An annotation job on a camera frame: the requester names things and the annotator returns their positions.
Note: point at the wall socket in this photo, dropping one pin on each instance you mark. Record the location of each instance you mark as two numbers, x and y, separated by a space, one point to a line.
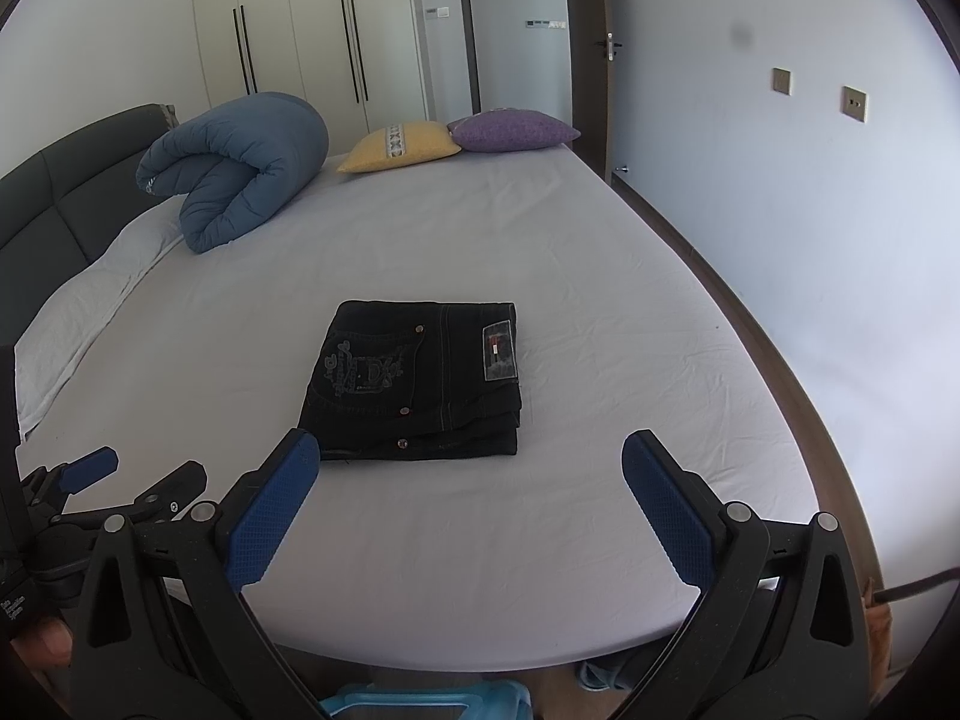
853 104
781 81

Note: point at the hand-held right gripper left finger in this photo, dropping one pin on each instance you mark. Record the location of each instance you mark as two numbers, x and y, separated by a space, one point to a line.
274 517

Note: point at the brown bed frame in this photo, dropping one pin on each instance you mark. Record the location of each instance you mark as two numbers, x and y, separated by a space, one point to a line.
750 330

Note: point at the rolled blue duvet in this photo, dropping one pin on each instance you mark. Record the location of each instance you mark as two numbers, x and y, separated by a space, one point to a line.
247 157

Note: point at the dark grey padded headboard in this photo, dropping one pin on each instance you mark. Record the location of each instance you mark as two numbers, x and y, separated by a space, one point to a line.
45 202

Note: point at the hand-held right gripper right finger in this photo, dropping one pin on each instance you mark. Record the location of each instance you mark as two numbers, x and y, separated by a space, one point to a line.
667 510

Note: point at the black denim pants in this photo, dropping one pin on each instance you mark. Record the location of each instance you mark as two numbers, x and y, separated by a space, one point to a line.
390 390

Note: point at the person's left hand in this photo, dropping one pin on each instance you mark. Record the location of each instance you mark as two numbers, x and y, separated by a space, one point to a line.
45 645

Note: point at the brown wooden door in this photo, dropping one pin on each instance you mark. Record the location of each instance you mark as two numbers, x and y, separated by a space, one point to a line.
585 90

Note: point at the light blue slipper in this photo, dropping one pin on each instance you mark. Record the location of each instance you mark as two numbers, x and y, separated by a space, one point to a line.
604 673

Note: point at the light blue plastic stool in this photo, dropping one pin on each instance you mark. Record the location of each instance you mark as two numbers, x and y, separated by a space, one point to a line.
427 701

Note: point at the white bed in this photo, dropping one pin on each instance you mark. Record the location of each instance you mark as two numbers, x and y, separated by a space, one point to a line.
525 240

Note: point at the yellow pillow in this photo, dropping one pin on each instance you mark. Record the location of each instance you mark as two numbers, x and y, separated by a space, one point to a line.
405 146

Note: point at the white pillow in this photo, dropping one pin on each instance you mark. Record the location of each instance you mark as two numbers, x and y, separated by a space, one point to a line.
67 315

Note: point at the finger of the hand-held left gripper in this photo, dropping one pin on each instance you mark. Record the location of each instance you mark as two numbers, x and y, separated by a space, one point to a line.
86 467
169 491

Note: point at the purple pillow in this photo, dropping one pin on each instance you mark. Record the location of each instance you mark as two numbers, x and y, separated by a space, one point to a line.
510 131

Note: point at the white wardrobe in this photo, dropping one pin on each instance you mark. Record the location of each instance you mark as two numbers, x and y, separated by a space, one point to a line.
300 30

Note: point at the wide wall light switch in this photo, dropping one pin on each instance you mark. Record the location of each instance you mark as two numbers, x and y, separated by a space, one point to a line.
545 23

